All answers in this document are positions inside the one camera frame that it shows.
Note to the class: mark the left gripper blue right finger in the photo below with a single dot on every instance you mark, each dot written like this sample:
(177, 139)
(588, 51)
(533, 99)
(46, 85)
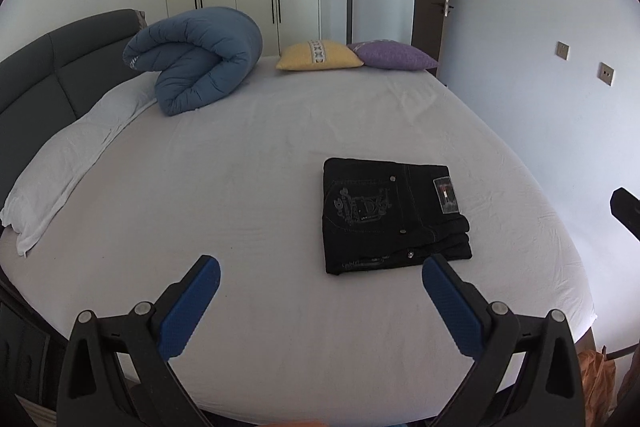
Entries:
(464, 311)

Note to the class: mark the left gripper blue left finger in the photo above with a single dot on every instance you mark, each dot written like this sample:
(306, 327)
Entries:
(182, 305)

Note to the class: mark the black denim pants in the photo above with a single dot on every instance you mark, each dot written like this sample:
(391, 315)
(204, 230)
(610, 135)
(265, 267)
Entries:
(382, 215)

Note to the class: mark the orange bag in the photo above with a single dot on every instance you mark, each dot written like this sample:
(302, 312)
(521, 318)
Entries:
(598, 374)

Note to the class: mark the white bed sheet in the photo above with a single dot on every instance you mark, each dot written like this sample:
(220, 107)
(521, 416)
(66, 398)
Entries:
(241, 180)

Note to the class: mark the white pillow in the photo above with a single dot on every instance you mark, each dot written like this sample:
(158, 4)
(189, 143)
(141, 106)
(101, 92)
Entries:
(44, 186)

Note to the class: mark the blue rolled duvet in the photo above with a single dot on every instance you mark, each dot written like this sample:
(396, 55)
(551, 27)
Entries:
(200, 56)

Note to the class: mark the dark grey headboard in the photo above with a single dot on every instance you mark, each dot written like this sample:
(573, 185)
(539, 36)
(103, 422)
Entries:
(56, 79)

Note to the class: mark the purple pillow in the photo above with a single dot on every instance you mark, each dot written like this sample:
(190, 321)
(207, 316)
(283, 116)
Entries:
(392, 55)

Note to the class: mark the yellow patterned pillow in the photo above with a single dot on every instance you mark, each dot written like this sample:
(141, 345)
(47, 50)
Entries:
(313, 55)

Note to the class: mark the wall socket plate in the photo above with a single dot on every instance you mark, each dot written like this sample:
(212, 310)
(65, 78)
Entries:
(606, 73)

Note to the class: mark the wall switch plate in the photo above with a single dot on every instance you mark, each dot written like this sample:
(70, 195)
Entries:
(562, 50)

